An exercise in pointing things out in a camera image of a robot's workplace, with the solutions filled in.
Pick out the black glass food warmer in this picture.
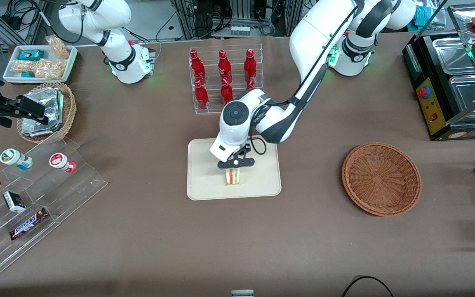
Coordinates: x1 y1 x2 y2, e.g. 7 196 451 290
402 3 475 141

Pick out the white rectangular snack tray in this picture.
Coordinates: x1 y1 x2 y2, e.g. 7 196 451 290
2 45 78 84

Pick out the clear acrylic stepped display stand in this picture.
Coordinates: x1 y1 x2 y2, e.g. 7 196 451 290
0 137 108 281

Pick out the small black white carton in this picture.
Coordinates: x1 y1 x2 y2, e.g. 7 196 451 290
2 191 27 213

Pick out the silver foil wrapped package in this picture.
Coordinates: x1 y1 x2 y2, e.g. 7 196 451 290
22 87 64 124
21 118 61 137

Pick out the triangular sandwich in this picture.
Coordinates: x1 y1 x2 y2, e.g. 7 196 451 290
226 168 242 186

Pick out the Snickers chocolate bar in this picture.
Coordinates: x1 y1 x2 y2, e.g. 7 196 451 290
9 207 49 240

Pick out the clear bag of peanuts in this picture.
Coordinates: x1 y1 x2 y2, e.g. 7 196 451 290
46 35 70 59

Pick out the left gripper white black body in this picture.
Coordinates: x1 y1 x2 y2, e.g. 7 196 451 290
209 133 251 166

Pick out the black looped cable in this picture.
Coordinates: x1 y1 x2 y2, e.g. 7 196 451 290
341 276 395 297

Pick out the green lid yogurt cup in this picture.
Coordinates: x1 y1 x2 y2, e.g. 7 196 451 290
0 148 34 170

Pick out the red lid yogurt cup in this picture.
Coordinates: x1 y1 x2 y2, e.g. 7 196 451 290
49 153 78 173

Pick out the clear bag of crackers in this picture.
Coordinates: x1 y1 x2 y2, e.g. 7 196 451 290
35 59 67 80
13 60 40 75

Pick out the clear acrylic bottle rack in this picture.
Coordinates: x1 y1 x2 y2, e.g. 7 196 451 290
189 43 264 115

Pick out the shallow round brown wicker basket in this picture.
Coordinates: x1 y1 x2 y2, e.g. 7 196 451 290
341 142 422 217

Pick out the teal plastic bag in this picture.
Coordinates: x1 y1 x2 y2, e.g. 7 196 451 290
413 6 430 25

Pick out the white power strip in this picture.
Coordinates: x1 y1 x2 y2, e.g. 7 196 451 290
229 24 251 37

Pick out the deep tan wicker basket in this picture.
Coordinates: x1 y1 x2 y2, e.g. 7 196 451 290
17 82 77 144

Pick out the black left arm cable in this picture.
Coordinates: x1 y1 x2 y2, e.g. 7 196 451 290
249 8 357 156

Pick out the teal snack box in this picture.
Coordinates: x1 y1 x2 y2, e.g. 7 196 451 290
18 49 45 61

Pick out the beige rectangular serving tray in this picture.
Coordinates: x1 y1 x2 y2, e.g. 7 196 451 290
187 135 282 201

